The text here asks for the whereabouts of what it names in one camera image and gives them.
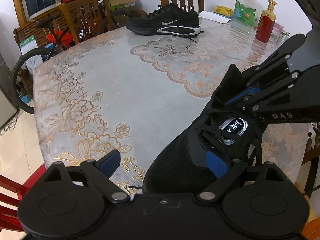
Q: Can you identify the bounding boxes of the floral lace tablecloth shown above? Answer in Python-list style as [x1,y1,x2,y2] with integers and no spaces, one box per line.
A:
[32,17,311,196]

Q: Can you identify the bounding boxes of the red wooden chair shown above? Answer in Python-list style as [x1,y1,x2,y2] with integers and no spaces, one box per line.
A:
[0,164,46,232]

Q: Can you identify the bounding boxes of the white green box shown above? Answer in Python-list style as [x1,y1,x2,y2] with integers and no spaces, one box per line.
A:
[19,35,37,74]

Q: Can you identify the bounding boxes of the green snack packet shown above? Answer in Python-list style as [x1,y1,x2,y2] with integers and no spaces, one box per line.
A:
[234,0,256,27]

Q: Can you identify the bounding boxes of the brown wooden chair near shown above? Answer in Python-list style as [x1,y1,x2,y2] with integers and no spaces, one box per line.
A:
[302,122,319,198]

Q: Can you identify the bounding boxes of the black bicycle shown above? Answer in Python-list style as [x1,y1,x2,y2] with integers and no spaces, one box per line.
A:
[11,2,144,114]

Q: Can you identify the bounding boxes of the silver refrigerator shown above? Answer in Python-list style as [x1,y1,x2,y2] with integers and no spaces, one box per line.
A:
[0,56,19,130]

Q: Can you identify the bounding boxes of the red liquor bottle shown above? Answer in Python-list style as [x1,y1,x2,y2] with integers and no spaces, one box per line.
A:
[255,0,277,43]

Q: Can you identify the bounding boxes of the black sneaker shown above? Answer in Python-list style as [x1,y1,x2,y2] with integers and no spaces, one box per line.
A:
[125,3,201,38]
[142,63,268,195]

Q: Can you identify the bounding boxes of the yellow packet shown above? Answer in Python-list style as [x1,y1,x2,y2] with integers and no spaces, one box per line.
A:
[214,5,234,18]

